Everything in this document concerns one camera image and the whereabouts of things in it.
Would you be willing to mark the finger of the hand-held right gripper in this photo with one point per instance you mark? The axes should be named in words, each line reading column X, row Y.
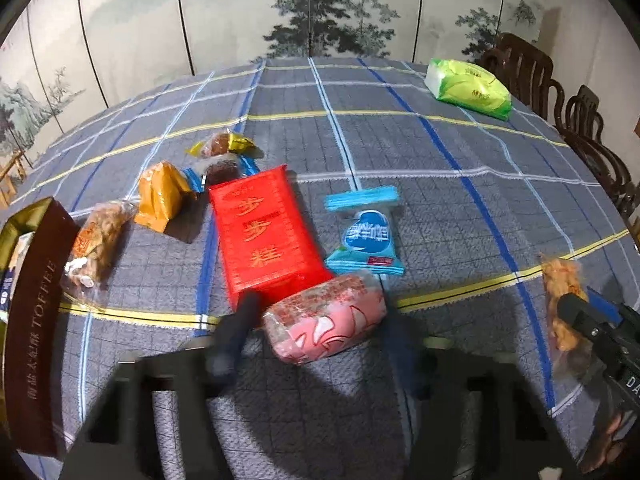
column 580, row 312
column 582, row 367

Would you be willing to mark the green tissue pack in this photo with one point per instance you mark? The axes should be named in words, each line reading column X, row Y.
column 467, row 87

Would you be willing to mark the light wooden chair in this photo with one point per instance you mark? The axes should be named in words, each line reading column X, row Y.
column 12, row 180

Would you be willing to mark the orange snack packet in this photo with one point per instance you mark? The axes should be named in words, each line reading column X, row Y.
column 160, row 197

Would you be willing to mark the blue wrapped dark candy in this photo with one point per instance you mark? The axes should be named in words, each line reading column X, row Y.
column 222, row 170

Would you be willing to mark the painted folding screen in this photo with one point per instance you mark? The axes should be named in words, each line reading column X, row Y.
column 200, row 15

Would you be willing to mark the red snack packet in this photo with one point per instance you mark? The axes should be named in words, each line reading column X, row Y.
column 262, row 235

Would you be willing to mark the blue and white snack packet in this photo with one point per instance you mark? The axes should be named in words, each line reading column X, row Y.
column 367, row 237

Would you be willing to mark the person's right hand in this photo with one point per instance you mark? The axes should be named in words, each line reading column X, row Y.
column 605, row 440

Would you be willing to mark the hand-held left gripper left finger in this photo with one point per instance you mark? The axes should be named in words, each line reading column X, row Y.
column 247, row 312

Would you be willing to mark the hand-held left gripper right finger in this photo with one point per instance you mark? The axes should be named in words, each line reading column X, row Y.
column 407, row 350

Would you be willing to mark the clear fried twist snack packet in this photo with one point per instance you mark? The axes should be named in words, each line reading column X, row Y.
column 562, row 280
column 97, row 242

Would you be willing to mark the yellow wrapped brown candy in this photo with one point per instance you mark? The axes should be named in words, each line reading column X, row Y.
column 220, row 144

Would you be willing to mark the blue plaid tablecloth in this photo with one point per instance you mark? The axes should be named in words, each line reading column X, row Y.
column 425, row 170

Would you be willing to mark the gold tin box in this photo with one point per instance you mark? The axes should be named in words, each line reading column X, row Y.
column 37, row 320

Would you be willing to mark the pink snack packet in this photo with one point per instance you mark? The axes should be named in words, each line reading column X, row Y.
column 325, row 322

